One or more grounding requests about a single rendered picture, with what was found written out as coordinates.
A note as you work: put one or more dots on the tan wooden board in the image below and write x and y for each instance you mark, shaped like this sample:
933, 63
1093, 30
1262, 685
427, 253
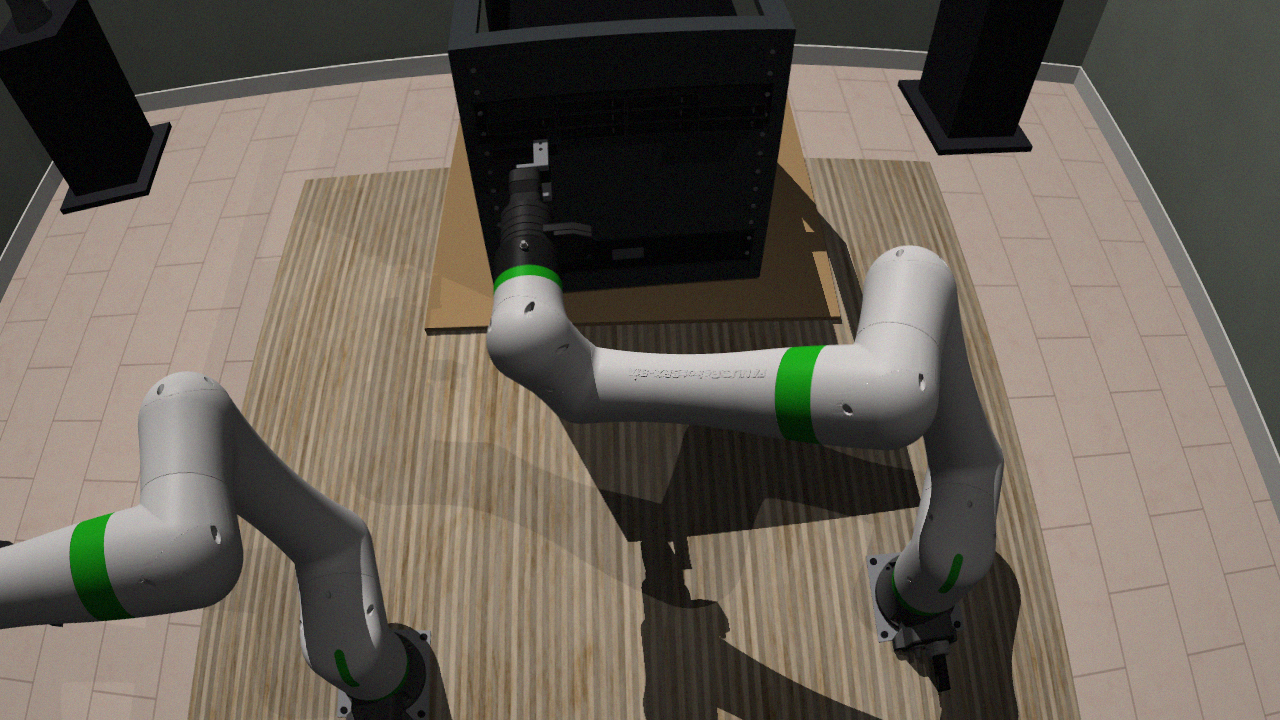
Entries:
795, 282

